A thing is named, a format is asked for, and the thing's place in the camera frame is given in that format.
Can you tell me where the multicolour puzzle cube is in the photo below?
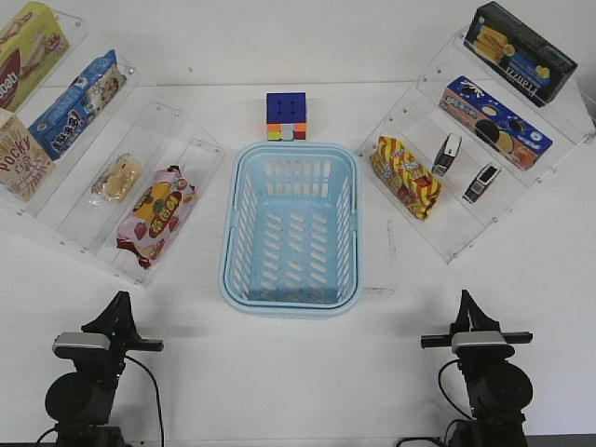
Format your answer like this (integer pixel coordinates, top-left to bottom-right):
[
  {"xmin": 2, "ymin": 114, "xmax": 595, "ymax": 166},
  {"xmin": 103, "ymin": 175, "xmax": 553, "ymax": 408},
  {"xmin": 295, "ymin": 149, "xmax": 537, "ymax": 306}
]
[{"xmin": 266, "ymin": 92, "xmax": 307, "ymax": 141}]

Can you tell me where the black white tissue pack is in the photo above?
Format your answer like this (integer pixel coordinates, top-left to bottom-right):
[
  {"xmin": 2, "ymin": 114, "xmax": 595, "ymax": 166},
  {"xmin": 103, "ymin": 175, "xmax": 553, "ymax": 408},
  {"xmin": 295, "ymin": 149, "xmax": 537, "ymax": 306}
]
[{"xmin": 462, "ymin": 163, "xmax": 501, "ymax": 204}]

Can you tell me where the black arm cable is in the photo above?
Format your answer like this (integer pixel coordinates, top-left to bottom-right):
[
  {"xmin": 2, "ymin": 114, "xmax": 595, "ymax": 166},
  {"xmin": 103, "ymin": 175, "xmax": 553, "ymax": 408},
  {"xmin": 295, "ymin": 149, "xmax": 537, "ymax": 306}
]
[
  {"xmin": 121, "ymin": 354, "xmax": 166, "ymax": 444},
  {"xmin": 395, "ymin": 360, "xmax": 474, "ymax": 447}
]

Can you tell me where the pink strawberry cake package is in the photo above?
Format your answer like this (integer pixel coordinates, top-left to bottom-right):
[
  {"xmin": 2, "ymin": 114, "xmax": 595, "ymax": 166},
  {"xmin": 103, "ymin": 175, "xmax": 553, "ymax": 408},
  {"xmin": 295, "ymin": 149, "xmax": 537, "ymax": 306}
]
[{"xmin": 116, "ymin": 165, "xmax": 197, "ymax": 270}]

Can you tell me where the black silver tissue pack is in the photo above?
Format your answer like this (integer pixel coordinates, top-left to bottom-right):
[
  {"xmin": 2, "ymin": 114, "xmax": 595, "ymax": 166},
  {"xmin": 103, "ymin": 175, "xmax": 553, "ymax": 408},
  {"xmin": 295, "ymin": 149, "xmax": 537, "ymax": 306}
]
[{"xmin": 431, "ymin": 133, "xmax": 462, "ymax": 176}]

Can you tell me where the clear acrylic left shelf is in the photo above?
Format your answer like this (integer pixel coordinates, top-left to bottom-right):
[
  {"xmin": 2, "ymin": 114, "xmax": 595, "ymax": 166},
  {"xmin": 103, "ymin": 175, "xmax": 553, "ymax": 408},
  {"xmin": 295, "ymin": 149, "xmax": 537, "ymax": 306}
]
[{"xmin": 0, "ymin": 11, "xmax": 225, "ymax": 289}]

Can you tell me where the dark blue cracker box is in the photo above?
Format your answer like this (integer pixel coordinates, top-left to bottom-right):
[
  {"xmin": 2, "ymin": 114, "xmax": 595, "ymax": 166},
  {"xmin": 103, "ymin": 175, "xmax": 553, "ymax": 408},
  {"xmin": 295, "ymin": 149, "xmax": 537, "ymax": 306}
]
[{"xmin": 464, "ymin": 1, "xmax": 577, "ymax": 107}]

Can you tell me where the clear acrylic right shelf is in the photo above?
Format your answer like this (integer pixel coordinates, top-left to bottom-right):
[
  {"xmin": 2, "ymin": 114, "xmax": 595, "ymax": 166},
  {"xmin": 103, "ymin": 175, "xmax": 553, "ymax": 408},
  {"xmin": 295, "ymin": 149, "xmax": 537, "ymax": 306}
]
[{"xmin": 357, "ymin": 30, "xmax": 595, "ymax": 262}]

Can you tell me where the yellow biscuit box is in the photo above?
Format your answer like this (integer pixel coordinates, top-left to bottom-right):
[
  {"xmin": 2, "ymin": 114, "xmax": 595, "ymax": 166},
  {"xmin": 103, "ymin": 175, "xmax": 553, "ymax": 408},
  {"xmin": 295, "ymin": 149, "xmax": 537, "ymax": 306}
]
[{"xmin": 1, "ymin": 1, "xmax": 70, "ymax": 112}]

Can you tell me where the blue sandwich cookie box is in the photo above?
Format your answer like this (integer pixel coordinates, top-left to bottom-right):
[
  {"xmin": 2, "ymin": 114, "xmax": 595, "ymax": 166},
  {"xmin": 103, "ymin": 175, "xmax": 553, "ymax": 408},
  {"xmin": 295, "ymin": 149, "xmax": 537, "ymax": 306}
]
[{"xmin": 439, "ymin": 76, "xmax": 553, "ymax": 170}]

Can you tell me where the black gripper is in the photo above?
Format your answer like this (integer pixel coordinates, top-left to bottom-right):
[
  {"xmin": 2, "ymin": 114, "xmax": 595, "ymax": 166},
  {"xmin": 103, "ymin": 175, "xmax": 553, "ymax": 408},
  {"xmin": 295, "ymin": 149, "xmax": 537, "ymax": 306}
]
[
  {"xmin": 420, "ymin": 290, "xmax": 533, "ymax": 360},
  {"xmin": 82, "ymin": 291, "xmax": 164, "ymax": 373}
]

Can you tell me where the clear bread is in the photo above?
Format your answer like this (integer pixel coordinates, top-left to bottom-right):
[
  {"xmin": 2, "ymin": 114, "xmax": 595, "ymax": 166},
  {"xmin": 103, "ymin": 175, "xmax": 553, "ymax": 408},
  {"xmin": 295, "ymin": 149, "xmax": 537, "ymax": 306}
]
[{"xmin": 90, "ymin": 154, "xmax": 142, "ymax": 205}]

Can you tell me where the Pocky snack box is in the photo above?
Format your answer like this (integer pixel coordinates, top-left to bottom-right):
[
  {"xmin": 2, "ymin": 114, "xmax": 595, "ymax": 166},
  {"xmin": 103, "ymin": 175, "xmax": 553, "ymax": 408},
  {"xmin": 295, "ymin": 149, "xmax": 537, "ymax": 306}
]
[{"xmin": 1, "ymin": 109, "xmax": 56, "ymax": 202}]

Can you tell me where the red yellow striped snack bag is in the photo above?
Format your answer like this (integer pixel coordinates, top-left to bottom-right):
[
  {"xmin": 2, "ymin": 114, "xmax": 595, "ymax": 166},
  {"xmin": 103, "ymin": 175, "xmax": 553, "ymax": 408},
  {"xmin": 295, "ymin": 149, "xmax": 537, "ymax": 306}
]
[{"xmin": 370, "ymin": 135, "xmax": 442, "ymax": 220}]

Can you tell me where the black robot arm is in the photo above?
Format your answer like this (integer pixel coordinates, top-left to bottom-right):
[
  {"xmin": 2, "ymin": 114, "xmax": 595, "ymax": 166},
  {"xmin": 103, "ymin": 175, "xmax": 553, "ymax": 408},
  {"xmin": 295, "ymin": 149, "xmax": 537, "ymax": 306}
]
[
  {"xmin": 420, "ymin": 290, "xmax": 534, "ymax": 446},
  {"xmin": 45, "ymin": 291, "xmax": 164, "ymax": 446}
]

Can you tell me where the blue cookie bag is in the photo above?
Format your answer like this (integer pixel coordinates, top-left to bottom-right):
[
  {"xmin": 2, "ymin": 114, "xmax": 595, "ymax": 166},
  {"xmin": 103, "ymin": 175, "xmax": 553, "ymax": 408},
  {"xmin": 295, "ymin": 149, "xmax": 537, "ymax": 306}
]
[{"xmin": 28, "ymin": 49, "xmax": 127, "ymax": 160}]

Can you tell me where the clear acrylic shelf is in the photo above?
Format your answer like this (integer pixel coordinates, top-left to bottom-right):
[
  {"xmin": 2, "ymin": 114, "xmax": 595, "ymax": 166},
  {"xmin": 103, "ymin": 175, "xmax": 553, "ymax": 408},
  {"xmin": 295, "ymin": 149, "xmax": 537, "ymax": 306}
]
[
  {"xmin": 0, "ymin": 11, "xmax": 225, "ymax": 289},
  {"xmin": 357, "ymin": 30, "xmax": 595, "ymax": 262}
]

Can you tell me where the light blue plastic basket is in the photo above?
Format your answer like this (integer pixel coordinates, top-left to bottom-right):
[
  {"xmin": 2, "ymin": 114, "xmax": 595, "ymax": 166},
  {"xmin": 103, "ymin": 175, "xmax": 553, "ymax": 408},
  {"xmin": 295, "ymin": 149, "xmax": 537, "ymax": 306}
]
[{"xmin": 219, "ymin": 142, "xmax": 363, "ymax": 318}]

